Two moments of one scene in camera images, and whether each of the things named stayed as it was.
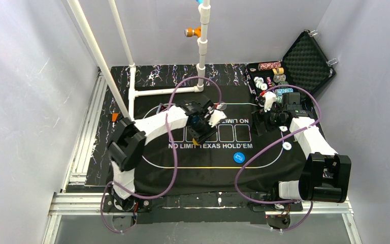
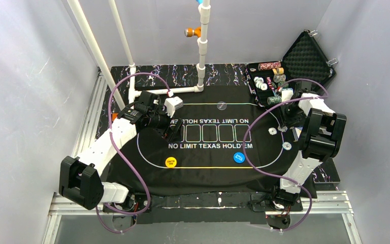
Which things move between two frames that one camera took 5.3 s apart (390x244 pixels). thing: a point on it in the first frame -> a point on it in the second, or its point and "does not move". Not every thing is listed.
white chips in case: [259, 83] does not move
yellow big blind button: [195, 143] -> [170, 162]
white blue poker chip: [287, 146] does not move
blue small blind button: [239, 157] does not move
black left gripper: [201, 131] -> [168, 126]
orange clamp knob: [191, 32] does not move
